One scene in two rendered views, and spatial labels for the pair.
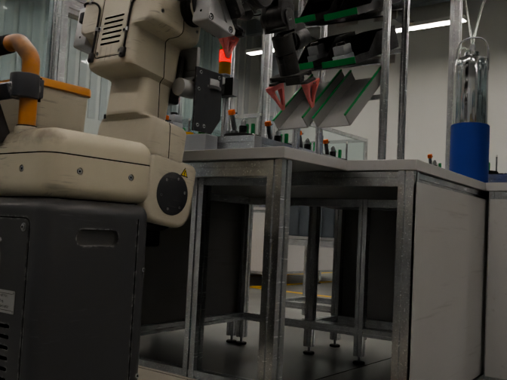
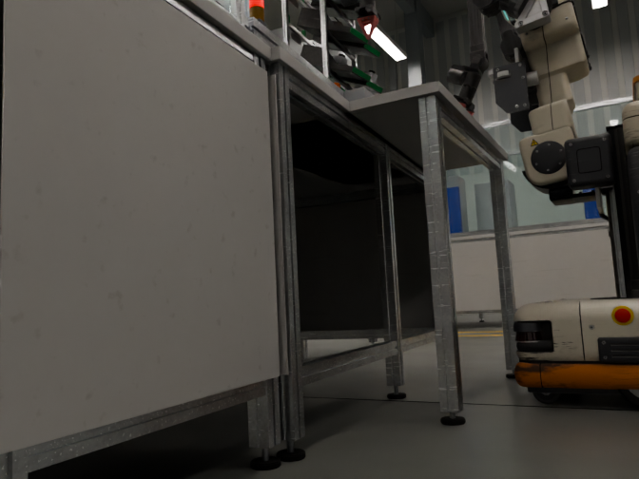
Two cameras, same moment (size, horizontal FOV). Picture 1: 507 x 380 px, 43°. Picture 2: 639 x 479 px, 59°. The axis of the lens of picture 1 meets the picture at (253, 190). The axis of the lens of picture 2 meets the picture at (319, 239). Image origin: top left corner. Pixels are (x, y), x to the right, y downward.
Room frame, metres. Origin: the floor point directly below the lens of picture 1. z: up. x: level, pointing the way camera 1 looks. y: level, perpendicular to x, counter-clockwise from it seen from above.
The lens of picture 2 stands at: (2.67, 1.96, 0.31)
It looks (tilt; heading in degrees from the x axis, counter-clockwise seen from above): 6 degrees up; 261
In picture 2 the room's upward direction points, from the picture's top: 3 degrees counter-clockwise
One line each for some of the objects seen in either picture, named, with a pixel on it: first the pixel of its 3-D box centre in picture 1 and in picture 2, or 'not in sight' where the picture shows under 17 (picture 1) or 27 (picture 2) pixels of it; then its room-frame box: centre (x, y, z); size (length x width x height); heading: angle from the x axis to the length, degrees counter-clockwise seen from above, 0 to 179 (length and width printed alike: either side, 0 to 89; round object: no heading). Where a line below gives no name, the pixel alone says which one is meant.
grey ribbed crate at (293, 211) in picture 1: (336, 220); not in sight; (4.41, -0.57, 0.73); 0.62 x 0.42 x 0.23; 56
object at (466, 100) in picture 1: (471, 81); not in sight; (2.69, -0.90, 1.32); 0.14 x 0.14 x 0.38
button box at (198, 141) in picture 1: (187, 144); (366, 107); (2.23, 0.24, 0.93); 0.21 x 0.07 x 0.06; 56
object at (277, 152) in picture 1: (232, 169); (380, 147); (2.14, 0.07, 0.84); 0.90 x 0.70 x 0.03; 52
